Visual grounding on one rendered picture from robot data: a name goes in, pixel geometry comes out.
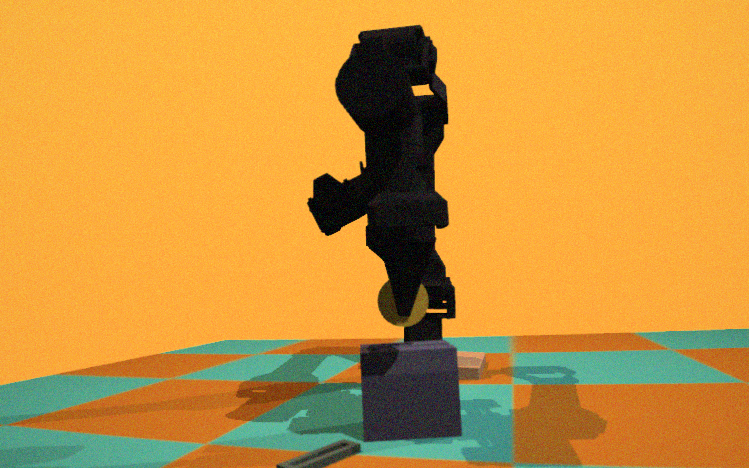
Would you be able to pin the gold coin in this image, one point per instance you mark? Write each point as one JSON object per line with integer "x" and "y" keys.
{"x": 388, "y": 310}

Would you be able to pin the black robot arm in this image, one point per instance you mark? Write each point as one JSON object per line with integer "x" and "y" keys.
{"x": 374, "y": 86}

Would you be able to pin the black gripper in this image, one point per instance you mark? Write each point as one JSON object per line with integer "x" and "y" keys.
{"x": 398, "y": 215}

